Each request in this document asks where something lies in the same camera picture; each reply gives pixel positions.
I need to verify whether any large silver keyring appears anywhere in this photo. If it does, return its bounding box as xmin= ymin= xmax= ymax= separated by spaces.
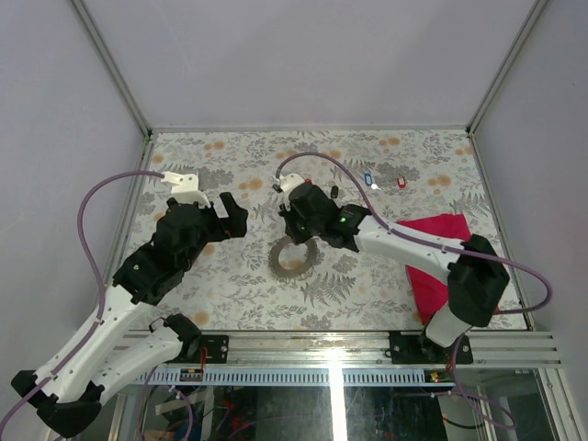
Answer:
xmin=268 ymin=236 xmax=319 ymax=279

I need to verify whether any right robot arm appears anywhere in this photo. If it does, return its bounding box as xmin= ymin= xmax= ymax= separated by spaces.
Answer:
xmin=273 ymin=175 xmax=510 ymax=363

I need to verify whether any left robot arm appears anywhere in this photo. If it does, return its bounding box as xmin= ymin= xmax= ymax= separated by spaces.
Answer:
xmin=11 ymin=192 xmax=248 ymax=438

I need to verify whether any floral table mat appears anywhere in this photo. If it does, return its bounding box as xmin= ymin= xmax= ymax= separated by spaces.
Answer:
xmin=138 ymin=130 xmax=501 ymax=331

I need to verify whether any red cloth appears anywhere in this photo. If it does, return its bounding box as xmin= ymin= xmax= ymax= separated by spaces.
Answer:
xmin=395 ymin=212 xmax=474 ymax=326

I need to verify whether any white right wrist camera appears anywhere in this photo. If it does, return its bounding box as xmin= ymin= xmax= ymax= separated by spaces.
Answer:
xmin=272 ymin=174 xmax=305 ymax=205

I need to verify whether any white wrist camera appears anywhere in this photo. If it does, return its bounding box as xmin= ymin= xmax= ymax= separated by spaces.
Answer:
xmin=162 ymin=171 xmax=229 ymax=218
xmin=272 ymin=174 xmax=305 ymax=205

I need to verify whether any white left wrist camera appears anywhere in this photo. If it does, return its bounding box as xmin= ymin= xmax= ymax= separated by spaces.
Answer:
xmin=162 ymin=171 xmax=229 ymax=218

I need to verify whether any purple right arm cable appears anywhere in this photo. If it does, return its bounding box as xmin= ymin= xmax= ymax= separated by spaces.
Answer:
xmin=274 ymin=152 xmax=553 ymax=314

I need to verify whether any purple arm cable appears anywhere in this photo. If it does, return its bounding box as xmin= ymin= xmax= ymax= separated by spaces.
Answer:
xmin=274 ymin=152 xmax=553 ymax=314
xmin=0 ymin=170 xmax=167 ymax=426

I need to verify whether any grey slotted cable duct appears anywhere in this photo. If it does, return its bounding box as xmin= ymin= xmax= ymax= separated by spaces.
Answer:
xmin=149 ymin=367 xmax=427 ymax=387

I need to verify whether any left aluminium frame post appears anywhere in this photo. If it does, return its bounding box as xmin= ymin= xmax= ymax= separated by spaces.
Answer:
xmin=69 ymin=0 xmax=153 ymax=139

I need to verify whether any aluminium frame post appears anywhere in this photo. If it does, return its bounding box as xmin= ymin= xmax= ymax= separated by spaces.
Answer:
xmin=69 ymin=0 xmax=153 ymax=139
xmin=466 ymin=0 xmax=551 ymax=135

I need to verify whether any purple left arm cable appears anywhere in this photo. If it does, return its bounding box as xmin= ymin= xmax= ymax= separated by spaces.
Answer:
xmin=0 ymin=170 xmax=167 ymax=426

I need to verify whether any aluminium mounting rail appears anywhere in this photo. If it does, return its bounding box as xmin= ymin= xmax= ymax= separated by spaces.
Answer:
xmin=109 ymin=328 xmax=564 ymax=368

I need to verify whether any right aluminium frame post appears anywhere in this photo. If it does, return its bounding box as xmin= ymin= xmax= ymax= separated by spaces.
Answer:
xmin=466 ymin=0 xmax=551 ymax=135

